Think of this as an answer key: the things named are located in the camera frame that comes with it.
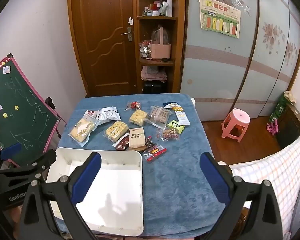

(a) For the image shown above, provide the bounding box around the green small snack packet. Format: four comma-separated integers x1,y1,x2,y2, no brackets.
167,120,185,134

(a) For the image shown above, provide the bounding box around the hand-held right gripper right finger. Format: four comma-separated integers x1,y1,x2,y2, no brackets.
200,152,283,240

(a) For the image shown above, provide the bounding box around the clear brown cracker packet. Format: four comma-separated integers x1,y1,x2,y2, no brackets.
147,105,172,128

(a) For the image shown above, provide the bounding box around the pile of foil wrappers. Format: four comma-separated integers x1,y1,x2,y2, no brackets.
139,40,152,58

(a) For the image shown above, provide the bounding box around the dark wooden cabinet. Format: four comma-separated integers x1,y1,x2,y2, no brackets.
275,104,300,150

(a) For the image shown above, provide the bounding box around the large yellow cake packet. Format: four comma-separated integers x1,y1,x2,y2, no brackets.
69,116,98,147

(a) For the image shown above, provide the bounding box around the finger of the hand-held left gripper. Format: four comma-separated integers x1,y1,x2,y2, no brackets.
0,143,24,171
0,149,57,180

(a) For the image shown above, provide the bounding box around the small yellow cake packet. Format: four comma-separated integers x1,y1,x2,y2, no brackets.
128,109,149,126

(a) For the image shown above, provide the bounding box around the wooden corner shelf unit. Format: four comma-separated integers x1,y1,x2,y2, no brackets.
135,0,189,94

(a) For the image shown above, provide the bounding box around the white crumpled snack packet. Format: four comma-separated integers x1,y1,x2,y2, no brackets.
97,107,121,123

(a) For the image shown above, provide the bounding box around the clear mixed nut packet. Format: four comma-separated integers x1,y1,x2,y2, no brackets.
157,128,180,141

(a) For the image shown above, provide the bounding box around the brown wooden door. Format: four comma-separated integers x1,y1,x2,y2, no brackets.
67,0,138,97

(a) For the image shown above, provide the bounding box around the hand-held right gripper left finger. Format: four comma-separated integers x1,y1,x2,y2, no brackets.
17,152,102,240

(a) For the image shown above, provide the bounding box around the green chalkboard easel pink frame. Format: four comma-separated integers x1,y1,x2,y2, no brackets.
0,53,67,168

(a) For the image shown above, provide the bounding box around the checkered cloth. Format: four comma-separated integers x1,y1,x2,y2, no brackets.
229,129,300,240

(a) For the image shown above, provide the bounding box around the dark red snack packet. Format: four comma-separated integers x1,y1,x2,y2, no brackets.
112,133,130,151

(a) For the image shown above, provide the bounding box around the floral sliding door wardrobe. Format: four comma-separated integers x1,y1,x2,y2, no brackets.
180,0,300,121

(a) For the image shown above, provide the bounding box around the orange and white oats packet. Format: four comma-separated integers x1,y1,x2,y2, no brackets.
172,106,191,126

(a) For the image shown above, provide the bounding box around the silver door handle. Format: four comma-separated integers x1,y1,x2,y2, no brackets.
120,27,133,42

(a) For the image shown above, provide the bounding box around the red walnut snack packet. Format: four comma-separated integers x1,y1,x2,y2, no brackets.
126,101,142,111

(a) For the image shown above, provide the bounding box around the brown wooden frame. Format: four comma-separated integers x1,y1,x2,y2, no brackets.
236,207,252,240

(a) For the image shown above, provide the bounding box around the pink plastic stool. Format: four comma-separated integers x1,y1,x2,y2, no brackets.
221,108,251,143

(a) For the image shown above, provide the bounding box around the black box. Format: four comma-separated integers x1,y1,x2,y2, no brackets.
143,80,168,94

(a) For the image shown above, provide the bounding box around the row of toiletry bottles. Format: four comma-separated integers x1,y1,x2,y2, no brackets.
142,0,173,17

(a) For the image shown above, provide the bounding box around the pink storage basket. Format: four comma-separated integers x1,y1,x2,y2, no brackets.
150,25,171,59

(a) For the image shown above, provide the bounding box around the pink toy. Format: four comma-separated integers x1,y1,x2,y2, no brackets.
266,120,278,136

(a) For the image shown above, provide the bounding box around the wall poster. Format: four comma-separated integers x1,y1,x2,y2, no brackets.
199,0,241,39

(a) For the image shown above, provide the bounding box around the green printed bag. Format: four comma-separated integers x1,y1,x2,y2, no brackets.
269,91,297,123

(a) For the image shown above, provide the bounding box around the white plastic bin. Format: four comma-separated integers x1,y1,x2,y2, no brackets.
45,147,144,237

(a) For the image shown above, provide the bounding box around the yellow puff snack packet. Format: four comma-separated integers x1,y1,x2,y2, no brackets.
104,120,129,142

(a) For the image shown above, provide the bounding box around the red sausage packet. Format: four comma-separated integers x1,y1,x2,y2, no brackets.
142,146,167,162

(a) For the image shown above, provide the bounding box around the blue plush table cover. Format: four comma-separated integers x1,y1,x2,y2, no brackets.
55,94,227,238

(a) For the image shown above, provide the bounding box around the dark red jerky packet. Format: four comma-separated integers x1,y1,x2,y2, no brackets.
144,136,156,151

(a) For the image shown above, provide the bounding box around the pink folded cloth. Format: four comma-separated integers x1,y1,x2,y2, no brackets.
141,66,167,82

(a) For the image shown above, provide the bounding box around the beige cracker packet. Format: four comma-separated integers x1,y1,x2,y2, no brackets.
128,128,147,149

